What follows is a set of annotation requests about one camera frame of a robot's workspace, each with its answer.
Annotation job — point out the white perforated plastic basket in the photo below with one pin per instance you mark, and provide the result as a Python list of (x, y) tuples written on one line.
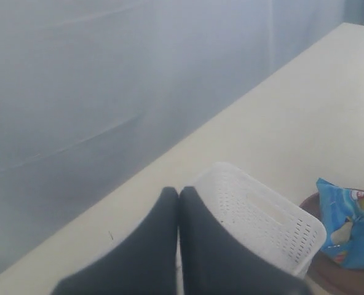
[(261, 219)]

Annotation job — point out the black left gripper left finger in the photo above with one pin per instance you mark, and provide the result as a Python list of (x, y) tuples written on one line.
[(143, 263)]

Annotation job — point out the brown wooden plate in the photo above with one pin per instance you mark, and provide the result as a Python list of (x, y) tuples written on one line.
[(333, 278)]

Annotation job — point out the blue chips bag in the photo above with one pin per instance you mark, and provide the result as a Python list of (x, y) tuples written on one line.
[(342, 214)]

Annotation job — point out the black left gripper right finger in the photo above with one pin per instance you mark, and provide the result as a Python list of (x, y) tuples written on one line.
[(214, 262)]

